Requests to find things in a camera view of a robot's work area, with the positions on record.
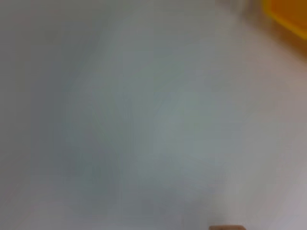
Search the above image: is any beige eraser with barcode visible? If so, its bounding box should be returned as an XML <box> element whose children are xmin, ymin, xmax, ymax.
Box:
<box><xmin>208</xmin><ymin>224</ymin><xmax>247</xmax><ymax>230</ymax></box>

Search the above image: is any yellow plastic bin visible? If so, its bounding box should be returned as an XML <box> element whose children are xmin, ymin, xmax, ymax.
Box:
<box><xmin>261</xmin><ymin>0</ymin><xmax>307</xmax><ymax>41</ymax></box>

